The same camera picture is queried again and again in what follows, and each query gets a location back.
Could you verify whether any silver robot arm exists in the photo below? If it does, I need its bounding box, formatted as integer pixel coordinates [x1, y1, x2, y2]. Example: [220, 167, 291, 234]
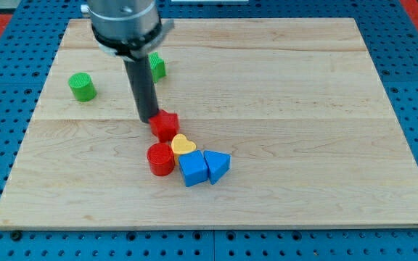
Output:
[81, 0, 175, 62]

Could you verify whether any red star block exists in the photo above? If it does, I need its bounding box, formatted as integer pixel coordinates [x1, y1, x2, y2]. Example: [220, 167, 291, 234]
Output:
[149, 109, 179, 143]

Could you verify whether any green star block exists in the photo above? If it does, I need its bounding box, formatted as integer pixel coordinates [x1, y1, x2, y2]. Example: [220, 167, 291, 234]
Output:
[149, 52, 166, 83]

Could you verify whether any yellow heart block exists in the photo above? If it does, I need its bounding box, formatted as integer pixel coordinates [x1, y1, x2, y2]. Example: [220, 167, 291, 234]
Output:
[171, 133, 197, 165]

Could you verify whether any blue triangle block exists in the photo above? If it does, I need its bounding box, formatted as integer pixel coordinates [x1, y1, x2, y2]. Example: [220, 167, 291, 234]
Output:
[203, 150, 231, 185]

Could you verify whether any blue cube block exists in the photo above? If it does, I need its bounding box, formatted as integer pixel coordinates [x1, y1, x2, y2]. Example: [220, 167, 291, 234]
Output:
[179, 150, 208, 187]

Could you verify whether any red cylinder block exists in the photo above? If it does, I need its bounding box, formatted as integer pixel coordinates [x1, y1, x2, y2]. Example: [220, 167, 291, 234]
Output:
[147, 143, 175, 176]

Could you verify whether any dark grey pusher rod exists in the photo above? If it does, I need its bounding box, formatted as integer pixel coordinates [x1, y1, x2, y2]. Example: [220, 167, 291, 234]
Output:
[124, 56, 159, 123]

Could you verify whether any light wooden board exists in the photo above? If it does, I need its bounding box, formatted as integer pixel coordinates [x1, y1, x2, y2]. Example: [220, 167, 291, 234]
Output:
[0, 18, 418, 231]

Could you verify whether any green cylinder block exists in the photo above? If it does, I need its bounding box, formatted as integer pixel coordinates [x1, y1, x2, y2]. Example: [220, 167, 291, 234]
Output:
[67, 72, 97, 102]

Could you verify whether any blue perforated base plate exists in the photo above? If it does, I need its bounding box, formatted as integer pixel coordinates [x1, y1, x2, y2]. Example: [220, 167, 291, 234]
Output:
[0, 0, 418, 260]

